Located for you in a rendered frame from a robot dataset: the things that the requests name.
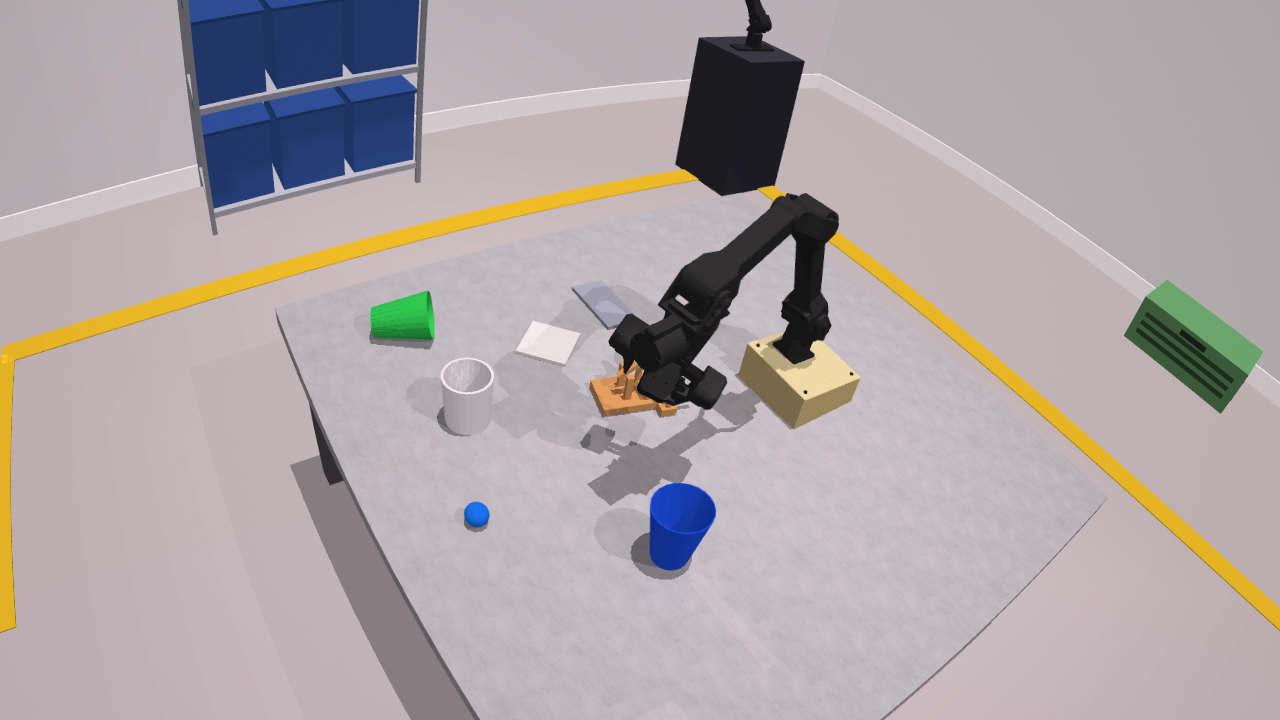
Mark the blue ball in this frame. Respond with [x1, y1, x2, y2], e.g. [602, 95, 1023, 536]
[465, 502, 490, 527]

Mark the green plastic cup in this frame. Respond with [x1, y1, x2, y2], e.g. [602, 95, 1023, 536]
[370, 290, 435, 340]

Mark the white cup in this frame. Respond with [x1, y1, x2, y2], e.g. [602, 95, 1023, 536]
[442, 357, 494, 436]

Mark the blue cup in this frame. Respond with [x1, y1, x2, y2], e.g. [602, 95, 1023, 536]
[650, 483, 716, 571]

